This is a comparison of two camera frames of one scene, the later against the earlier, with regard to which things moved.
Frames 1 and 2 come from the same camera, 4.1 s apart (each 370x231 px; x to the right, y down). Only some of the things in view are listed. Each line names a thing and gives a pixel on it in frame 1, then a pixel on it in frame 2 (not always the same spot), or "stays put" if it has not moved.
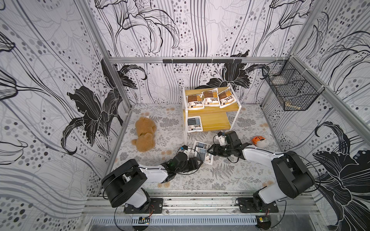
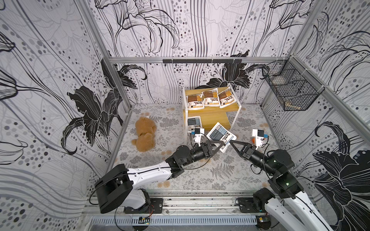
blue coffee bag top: (194, 124) stays put
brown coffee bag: (211, 97) stays put
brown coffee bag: (195, 102) stays put
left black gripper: (193, 165) to (206, 152)
